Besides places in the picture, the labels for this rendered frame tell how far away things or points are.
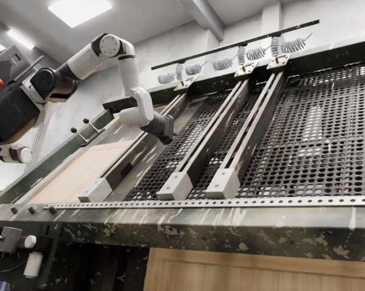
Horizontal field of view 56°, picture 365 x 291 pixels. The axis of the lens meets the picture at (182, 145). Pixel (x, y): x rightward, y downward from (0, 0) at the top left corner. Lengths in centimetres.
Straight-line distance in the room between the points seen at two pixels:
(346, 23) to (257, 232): 526
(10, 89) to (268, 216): 105
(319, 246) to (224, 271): 41
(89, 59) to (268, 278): 97
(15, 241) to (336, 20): 550
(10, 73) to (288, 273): 121
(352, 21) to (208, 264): 517
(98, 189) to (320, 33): 506
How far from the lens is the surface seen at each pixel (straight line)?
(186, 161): 132
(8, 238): 149
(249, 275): 120
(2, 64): 148
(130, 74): 127
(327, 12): 627
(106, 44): 128
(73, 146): 237
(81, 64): 135
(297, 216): 93
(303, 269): 114
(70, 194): 168
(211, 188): 109
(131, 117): 126
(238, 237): 99
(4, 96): 143
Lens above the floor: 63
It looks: 23 degrees up
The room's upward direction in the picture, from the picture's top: 8 degrees clockwise
